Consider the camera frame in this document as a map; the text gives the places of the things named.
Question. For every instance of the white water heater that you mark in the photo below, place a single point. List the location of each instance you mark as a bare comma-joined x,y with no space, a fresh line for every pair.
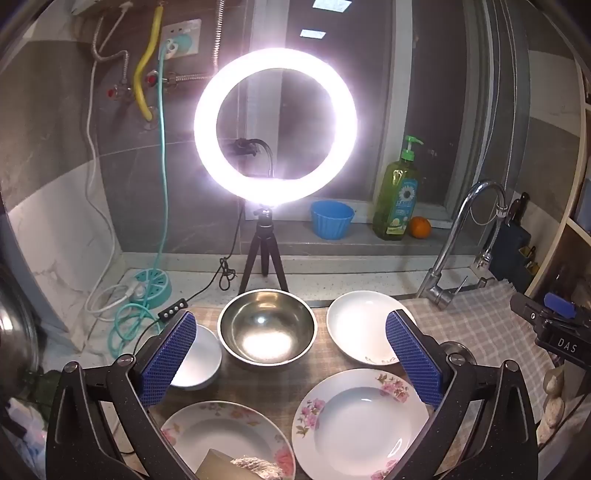
92,7

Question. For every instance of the wooden shelf unit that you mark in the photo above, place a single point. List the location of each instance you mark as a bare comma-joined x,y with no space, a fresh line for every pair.
554,258

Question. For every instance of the beige knobby root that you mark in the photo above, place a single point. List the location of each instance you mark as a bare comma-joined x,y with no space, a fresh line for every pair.
551,397

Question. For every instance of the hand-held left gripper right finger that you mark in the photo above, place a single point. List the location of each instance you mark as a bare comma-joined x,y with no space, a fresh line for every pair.
415,360

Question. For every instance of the plain white plate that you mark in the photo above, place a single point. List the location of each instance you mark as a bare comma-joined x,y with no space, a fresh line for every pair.
360,323

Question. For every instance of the orange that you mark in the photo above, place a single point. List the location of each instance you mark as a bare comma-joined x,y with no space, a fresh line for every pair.
420,227

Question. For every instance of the dark blue knife block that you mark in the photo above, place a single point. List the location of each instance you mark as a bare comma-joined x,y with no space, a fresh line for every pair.
515,249

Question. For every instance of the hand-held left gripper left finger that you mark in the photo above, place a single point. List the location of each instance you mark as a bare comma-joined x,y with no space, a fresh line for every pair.
168,360

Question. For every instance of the steel pot lid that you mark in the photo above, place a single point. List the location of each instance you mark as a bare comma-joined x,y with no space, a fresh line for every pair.
14,332

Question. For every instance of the green dish soap bottle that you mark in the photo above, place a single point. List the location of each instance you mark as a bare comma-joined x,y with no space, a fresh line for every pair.
397,198

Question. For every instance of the black gooseneck phone holder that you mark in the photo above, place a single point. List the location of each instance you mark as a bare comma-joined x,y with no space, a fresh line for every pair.
247,146

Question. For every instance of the large floral plate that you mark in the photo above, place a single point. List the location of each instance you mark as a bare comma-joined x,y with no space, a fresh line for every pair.
217,434
360,424

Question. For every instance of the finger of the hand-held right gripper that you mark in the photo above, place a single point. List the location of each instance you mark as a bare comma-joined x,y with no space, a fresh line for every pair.
528,307
559,304

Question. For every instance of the plastic bag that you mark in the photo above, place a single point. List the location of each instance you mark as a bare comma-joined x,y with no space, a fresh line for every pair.
21,434

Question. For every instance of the tan sponge block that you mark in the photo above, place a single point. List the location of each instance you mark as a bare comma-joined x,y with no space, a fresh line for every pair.
231,468

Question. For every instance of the wall socket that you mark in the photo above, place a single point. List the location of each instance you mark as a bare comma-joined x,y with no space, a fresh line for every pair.
189,30

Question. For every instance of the stainless steel bowl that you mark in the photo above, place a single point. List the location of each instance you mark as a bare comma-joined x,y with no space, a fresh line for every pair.
268,323

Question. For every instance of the white plug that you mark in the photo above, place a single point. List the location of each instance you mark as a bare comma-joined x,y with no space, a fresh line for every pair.
134,290

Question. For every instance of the blue ribbed cup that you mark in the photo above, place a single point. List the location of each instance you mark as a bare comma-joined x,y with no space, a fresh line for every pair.
332,221

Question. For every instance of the small white bowl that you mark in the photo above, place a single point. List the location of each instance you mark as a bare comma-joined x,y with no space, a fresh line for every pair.
203,360

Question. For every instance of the chrome faucet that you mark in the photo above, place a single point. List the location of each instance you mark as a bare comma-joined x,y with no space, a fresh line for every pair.
443,258

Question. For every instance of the window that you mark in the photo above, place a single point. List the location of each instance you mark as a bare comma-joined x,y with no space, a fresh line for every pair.
415,92

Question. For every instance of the checked cloth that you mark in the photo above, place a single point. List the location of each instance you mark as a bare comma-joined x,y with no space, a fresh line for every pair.
485,323

